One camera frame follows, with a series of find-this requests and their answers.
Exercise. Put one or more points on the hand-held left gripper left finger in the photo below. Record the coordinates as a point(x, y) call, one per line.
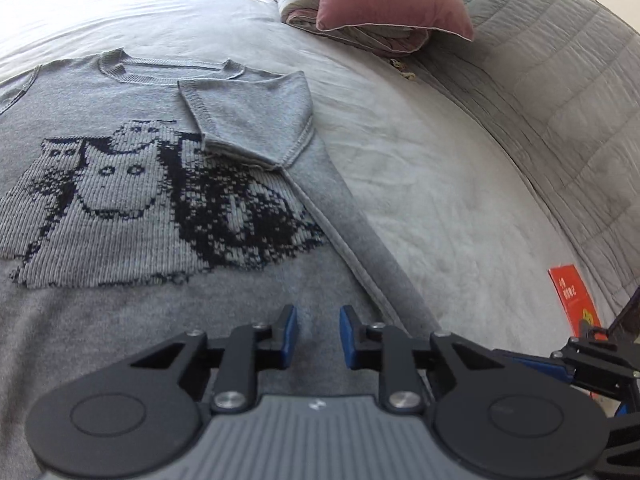
point(287, 330)

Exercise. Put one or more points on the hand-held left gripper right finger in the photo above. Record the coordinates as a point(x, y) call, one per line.
point(350, 335)

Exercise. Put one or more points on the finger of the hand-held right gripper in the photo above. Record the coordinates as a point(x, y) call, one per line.
point(550, 370)

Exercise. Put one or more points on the grey knit patterned sweater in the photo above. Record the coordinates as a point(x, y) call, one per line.
point(150, 310)

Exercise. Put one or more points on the red packet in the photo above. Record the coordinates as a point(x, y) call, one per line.
point(570, 295)

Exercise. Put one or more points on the dark flat object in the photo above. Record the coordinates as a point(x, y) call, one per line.
point(627, 315)

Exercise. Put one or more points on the grey bed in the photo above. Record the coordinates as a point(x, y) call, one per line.
point(450, 185)

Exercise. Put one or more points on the grey quilted headboard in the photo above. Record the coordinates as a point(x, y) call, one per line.
point(550, 60)

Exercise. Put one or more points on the folded grey quilt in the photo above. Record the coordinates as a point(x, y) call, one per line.
point(300, 5)

